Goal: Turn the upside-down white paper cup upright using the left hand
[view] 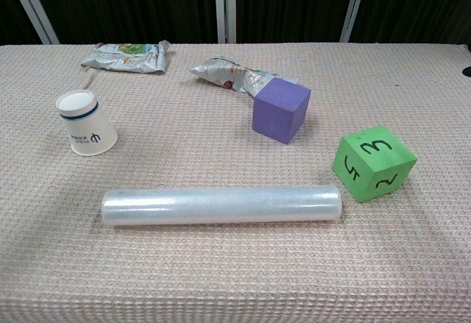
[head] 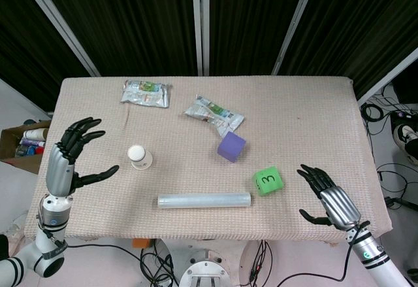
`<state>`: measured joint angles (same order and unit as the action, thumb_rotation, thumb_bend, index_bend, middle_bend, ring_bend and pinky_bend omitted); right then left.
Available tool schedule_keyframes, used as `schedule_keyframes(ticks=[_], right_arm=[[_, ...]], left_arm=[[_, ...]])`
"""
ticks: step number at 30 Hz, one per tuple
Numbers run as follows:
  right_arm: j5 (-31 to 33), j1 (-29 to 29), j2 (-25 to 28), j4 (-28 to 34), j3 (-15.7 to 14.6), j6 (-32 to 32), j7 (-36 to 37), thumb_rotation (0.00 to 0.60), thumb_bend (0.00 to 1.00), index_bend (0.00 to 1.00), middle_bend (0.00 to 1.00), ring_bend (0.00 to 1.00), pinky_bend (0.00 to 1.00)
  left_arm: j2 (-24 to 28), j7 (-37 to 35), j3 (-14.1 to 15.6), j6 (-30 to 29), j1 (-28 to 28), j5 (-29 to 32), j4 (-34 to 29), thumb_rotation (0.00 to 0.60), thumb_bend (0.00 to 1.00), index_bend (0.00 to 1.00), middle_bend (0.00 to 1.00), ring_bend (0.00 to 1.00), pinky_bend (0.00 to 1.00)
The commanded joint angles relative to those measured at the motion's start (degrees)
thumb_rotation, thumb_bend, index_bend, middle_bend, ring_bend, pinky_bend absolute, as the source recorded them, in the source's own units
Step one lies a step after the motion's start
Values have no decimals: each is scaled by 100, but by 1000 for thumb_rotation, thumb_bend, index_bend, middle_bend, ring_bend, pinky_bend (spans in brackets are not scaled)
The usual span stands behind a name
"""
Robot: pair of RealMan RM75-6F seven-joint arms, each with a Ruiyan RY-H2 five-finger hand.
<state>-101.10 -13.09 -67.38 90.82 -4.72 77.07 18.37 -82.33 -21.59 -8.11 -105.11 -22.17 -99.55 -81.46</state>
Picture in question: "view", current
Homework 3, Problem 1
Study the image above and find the white paper cup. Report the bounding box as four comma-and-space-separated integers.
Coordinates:
55, 89, 119, 157

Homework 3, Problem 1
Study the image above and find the purple foam cube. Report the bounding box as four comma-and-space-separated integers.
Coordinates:
252, 77, 313, 145

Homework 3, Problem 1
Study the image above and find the clear cling film roll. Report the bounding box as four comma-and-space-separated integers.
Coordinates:
101, 185, 343, 228

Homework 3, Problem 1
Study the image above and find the crumpled silver snack bag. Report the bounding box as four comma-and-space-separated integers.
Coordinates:
186, 57, 301, 99

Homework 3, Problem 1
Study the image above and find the pink woven tablecloth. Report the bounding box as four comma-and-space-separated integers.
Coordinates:
0, 43, 471, 323

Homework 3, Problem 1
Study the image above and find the green numbered foam cube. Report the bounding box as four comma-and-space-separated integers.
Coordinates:
333, 125, 419, 204

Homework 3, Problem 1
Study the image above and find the flat silver snack bag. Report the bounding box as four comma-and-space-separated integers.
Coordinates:
80, 39, 171, 74

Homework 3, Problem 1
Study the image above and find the black curtain panel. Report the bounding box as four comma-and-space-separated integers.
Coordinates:
349, 0, 471, 46
0, 0, 43, 46
235, 0, 358, 43
20, 0, 219, 44

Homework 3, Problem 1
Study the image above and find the white frame post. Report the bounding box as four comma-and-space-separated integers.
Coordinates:
3, 0, 60, 46
214, 0, 238, 44
339, 0, 370, 43

